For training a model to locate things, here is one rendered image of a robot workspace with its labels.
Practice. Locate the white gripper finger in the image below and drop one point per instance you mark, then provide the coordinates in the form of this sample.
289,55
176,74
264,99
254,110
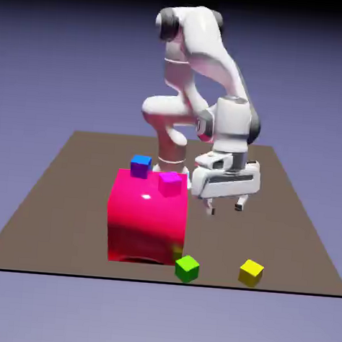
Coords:
209,204
240,203

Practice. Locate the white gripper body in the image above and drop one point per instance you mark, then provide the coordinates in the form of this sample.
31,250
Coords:
228,182

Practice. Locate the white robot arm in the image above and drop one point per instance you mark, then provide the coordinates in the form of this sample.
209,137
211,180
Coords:
198,40

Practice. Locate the small magenta cube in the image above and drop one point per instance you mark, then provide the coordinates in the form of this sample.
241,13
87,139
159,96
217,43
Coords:
170,184

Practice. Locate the small green cube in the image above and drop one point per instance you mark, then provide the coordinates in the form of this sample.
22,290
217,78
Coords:
186,268

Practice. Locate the small yellow cube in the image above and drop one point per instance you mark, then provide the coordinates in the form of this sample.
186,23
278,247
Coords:
250,272

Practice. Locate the small blue cube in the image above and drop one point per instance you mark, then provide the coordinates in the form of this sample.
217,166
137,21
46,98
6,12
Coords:
141,166

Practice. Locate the large red box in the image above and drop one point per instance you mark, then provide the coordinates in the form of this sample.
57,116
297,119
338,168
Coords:
147,218

